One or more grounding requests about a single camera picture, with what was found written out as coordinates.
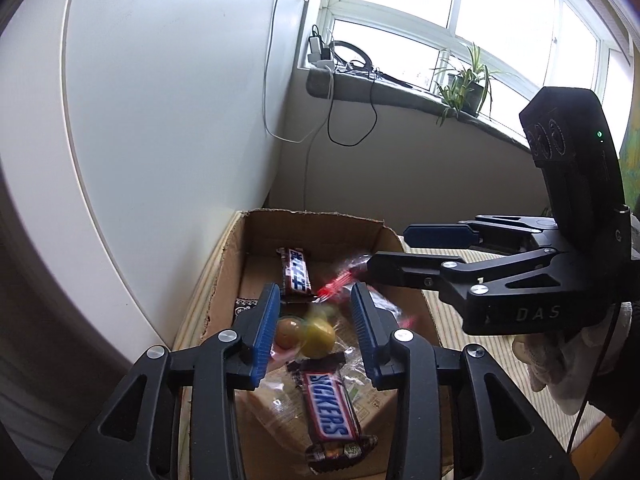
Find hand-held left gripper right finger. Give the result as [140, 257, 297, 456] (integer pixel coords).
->
[350, 281, 581, 480]

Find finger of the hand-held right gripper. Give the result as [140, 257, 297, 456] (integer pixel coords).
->
[402, 215, 558, 256]
[365, 247, 558, 301]

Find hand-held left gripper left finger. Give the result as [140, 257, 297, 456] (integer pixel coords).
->
[52, 282, 281, 480]

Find clear bag of round candies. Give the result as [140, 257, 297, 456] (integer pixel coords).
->
[272, 305, 361, 366]

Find red candy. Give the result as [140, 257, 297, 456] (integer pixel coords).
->
[372, 295, 418, 331]
[317, 255, 373, 303]

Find brown chocolate bar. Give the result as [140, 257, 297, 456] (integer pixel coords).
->
[276, 246, 314, 297]
[287, 360, 379, 473]

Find cardboard box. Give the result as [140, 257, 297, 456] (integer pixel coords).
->
[200, 208, 443, 480]

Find person's right hand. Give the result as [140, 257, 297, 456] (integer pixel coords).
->
[512, 310, 631, 416]

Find yellow green picture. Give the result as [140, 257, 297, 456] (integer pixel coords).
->
[619, 125, 640, 181]

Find striped cloth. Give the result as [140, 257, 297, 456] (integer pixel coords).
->
[172, 245, 621, 480]

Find potted green plant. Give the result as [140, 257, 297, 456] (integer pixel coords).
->
[430, 42, 521, 128]

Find white power adapters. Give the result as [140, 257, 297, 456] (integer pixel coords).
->
[307, 24, 338, 68]

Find white cabinet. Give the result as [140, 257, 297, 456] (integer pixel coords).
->
[0, 0, 301, 376]

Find thin grey cable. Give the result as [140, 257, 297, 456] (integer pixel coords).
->
[302, 125, 323, 208]

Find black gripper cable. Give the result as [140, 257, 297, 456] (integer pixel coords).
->
[567, 305, 623, 456]

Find black ring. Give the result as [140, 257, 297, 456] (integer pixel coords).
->
[332, 40, 376, 73]

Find white cable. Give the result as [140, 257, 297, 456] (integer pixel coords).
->
[262, 0, 336, 143]

